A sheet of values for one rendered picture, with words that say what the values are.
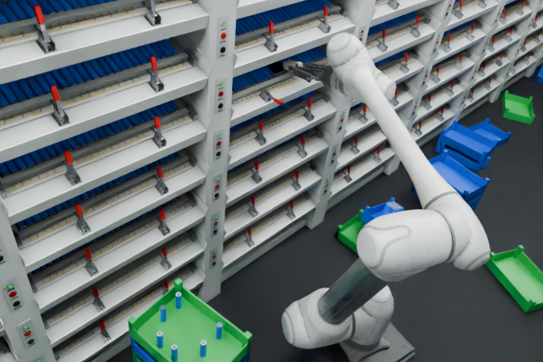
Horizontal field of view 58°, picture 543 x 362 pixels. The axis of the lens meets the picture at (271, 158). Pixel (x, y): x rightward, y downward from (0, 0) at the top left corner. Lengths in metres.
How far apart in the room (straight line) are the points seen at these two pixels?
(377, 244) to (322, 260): 1.31
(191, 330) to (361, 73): 0.91
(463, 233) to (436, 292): 1.27
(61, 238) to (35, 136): 0.37
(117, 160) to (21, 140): 0.30
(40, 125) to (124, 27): 0.30
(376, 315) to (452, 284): 0.89
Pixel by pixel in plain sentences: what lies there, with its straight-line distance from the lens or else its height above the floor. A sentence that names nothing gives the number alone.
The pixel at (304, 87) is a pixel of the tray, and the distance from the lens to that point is 1.81.
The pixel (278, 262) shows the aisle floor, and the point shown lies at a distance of 2.37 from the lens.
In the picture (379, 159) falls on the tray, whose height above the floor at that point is 0.19.
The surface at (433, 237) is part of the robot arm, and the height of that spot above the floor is 1.04.
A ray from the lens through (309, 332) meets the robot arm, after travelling 1.63.
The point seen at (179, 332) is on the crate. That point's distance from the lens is 1.57.
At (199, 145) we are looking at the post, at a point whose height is 0.84.
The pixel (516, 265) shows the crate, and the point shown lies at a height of 0.00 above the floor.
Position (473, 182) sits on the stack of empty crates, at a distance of 2.91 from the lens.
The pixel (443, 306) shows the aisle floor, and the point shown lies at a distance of 2.45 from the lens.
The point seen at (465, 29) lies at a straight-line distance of 3.08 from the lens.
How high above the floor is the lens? 1.82
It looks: 38 degrees down
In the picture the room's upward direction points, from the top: 7 degrees clockwise
